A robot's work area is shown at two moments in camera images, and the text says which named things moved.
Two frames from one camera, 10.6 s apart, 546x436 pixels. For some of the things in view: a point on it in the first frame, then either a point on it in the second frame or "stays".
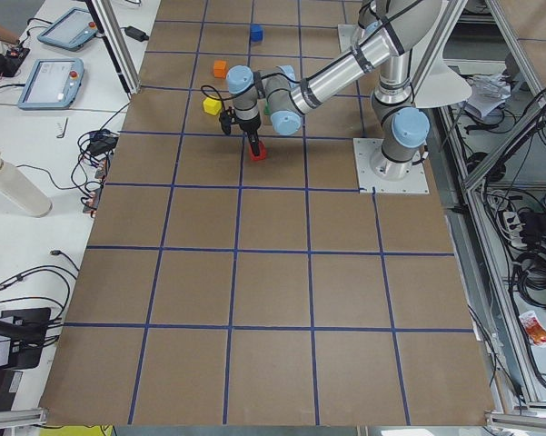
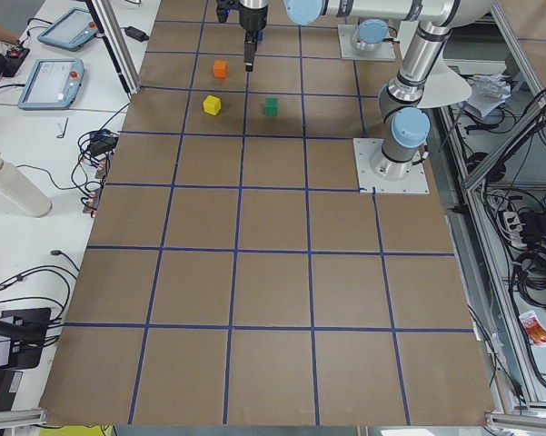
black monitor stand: x=25 y=329 stays
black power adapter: x=136 y=34 stays
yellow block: x=212 y=105 stays
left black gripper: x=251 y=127 -> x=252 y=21
